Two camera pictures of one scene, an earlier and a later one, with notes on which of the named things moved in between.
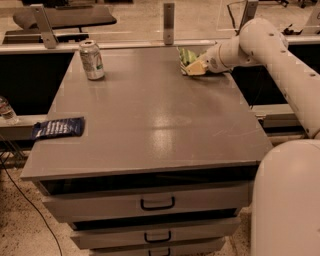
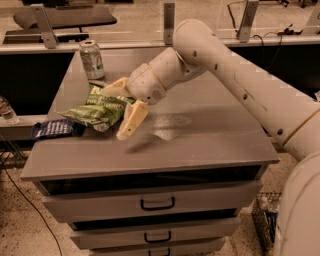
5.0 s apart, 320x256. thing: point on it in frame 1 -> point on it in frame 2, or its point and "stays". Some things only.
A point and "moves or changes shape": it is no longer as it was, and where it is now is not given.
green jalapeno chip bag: (186, 57) moves or changes shape
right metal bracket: (249, 14) stays
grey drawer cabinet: (166, 162) stays
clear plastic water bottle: (7, 112) stays
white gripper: (210, 61) -> (144, 83)
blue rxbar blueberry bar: (59, 128) stays
